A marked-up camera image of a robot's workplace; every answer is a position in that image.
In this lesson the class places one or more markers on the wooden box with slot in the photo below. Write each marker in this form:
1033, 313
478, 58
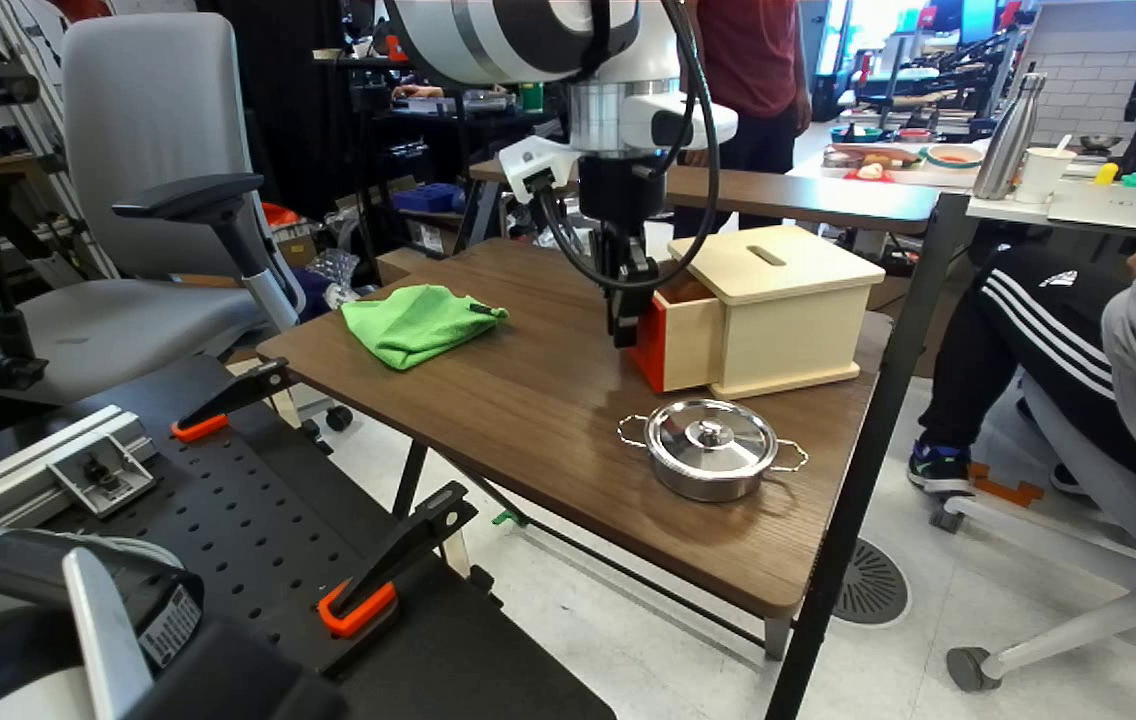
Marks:
790, 321

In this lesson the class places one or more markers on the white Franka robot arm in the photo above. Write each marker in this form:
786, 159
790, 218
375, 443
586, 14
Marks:
512, 32

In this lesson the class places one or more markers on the grey metal mount plate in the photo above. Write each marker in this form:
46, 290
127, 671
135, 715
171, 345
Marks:
103, 478

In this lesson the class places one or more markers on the seated person in grey hoodie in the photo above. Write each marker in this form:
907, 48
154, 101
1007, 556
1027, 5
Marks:
1060, 345

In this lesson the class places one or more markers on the white office chair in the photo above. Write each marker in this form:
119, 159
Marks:
1131, 585

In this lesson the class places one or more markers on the aluminium extrusion rail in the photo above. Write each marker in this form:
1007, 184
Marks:
23, 461

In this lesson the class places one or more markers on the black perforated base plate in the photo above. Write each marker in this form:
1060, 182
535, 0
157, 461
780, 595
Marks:
275, 532

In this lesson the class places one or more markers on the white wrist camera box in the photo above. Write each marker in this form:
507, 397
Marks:
535, 166

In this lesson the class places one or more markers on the plate with food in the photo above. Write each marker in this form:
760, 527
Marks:
873, 159

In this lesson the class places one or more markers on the steel pot with lid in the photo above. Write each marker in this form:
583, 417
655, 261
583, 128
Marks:
710, 444

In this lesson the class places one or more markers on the round floor drain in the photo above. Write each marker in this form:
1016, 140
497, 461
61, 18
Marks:
873, 582

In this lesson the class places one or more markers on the standing person in maroon shirt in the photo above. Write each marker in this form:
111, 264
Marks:
754, 67

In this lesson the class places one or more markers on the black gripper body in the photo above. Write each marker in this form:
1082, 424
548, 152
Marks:
620, 201

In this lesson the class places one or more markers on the grey office chair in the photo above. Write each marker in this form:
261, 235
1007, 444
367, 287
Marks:
154, 162

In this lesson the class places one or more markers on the red-front wooden drawer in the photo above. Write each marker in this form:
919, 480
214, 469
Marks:
682, 345

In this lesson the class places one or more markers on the green microfiber cloth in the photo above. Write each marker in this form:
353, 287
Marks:
414, 325

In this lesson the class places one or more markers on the steel water bottle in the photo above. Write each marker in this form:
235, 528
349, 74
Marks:
1007, 140

